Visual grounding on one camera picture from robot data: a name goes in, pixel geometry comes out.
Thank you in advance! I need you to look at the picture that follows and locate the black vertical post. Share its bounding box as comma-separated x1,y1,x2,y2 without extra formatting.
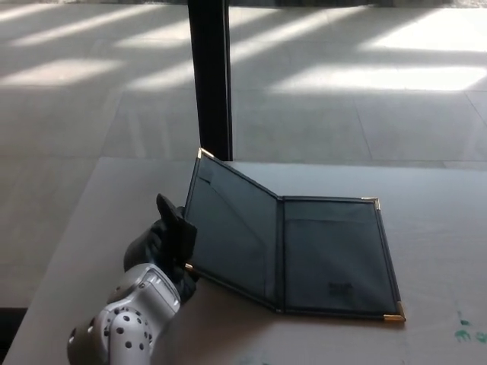
186,0,234,162

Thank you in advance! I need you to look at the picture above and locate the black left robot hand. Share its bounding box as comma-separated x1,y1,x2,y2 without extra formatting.
123,192,202,305

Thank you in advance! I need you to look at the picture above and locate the dark blue diary folder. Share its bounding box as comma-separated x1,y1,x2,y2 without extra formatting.
183,147,407,325

